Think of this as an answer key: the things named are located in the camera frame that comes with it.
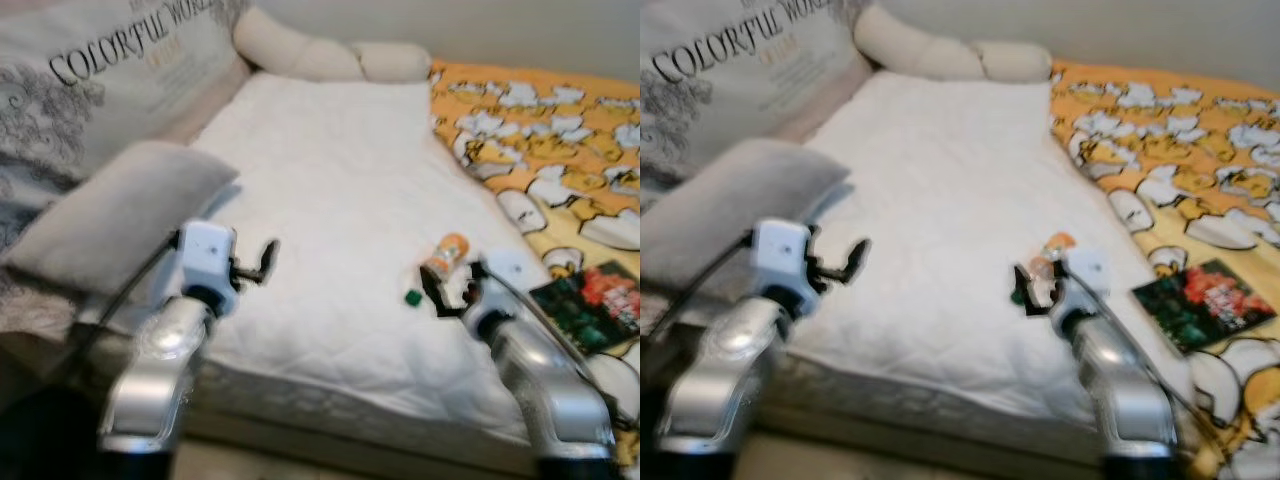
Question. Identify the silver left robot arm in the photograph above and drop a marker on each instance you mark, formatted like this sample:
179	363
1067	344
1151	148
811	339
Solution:
715	370
150	370

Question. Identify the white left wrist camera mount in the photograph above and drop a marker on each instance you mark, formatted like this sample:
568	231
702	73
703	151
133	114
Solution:
208	255
780	255

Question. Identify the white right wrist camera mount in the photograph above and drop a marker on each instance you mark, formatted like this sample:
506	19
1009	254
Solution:
505	278
1088	275

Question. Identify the beige knotted long pillow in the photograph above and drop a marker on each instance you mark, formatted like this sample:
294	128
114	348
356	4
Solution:
940	50
320	50

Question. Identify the grey mattress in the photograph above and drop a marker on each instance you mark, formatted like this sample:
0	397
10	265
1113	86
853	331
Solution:
950	400
330	410

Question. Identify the dark green red book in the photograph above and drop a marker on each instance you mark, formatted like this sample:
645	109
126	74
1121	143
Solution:
590	305
1195	305

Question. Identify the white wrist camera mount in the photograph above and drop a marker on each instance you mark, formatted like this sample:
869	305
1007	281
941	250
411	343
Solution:
208	255
1088	275
505	278
780	255

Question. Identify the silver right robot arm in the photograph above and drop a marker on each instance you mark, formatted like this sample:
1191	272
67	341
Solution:
1120	390
545	390

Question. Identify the orange plastic bottle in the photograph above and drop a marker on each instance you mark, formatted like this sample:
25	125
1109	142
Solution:
448	255

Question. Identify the yellow cartoon print blanket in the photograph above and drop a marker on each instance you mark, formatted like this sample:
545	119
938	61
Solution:
540	150
1170	150

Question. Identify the grey pillow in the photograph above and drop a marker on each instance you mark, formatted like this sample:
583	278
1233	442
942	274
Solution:
110	215
730	210

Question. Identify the white quilted mattress pad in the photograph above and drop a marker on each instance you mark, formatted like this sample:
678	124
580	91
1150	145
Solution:
940	200
330	200

